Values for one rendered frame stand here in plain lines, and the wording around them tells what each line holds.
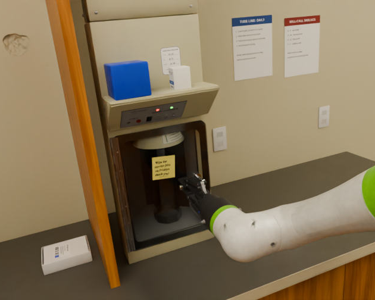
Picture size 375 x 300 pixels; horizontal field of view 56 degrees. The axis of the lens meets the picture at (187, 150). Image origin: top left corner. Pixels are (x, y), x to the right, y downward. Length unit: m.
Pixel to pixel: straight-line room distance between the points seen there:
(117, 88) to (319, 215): 0.57
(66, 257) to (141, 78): 0.67
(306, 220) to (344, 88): 1.41
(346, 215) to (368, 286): 0.85
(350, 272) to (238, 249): 0.67
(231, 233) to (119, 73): 0.48
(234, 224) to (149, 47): 0.56
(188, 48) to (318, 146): 1.18
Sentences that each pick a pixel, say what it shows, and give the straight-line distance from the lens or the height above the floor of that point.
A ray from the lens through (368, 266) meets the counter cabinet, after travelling 1.48.
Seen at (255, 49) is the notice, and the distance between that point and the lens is 1.74.
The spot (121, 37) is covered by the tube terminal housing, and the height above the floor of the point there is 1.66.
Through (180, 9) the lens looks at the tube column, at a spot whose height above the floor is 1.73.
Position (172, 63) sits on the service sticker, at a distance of 1.10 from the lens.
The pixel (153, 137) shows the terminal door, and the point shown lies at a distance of 1.10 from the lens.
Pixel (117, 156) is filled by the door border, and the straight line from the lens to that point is 1.09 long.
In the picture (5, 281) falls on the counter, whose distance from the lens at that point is 1.38.
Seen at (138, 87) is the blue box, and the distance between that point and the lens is 0.96.
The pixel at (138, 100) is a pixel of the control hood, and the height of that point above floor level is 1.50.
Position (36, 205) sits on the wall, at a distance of 1.60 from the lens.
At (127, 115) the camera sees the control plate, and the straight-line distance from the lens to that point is 1.00.
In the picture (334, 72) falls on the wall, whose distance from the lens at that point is 2.06.
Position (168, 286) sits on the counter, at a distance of 1.16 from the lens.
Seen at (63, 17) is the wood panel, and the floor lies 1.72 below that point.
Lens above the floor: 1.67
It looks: 19 degrees down
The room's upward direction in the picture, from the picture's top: 5 degrees counter-clockwise
